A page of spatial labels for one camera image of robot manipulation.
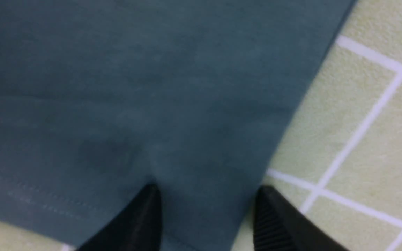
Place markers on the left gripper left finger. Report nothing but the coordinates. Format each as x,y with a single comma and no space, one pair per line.
138,227

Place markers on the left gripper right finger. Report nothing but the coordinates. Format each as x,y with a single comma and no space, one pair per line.
279,226

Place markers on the green checkered tablecloth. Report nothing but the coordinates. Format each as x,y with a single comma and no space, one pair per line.
339,161

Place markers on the green long sleeve shirt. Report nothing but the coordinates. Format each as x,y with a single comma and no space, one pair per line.
100,97

